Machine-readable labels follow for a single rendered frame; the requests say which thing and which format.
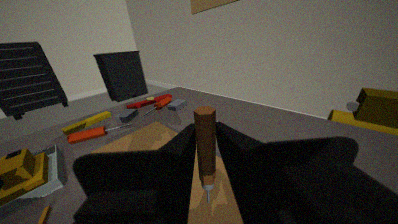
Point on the brown wooden awl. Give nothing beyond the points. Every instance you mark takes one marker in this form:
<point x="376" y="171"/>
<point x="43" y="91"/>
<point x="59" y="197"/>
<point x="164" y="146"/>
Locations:
<point x="205" y="129"/>

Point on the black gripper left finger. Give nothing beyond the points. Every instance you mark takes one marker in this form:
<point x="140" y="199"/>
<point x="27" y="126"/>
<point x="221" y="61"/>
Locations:
<point x="169" y="170"/>

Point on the red spirit level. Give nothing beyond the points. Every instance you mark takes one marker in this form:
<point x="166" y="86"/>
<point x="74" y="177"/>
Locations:
<point x="148" y="101"/>

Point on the yellow flat bar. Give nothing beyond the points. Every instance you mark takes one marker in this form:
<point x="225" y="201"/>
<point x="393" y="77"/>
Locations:
<point x="86" y="123"/>

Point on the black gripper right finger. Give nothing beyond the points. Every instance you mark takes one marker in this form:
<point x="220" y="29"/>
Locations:
<point x="253" y="166"/>

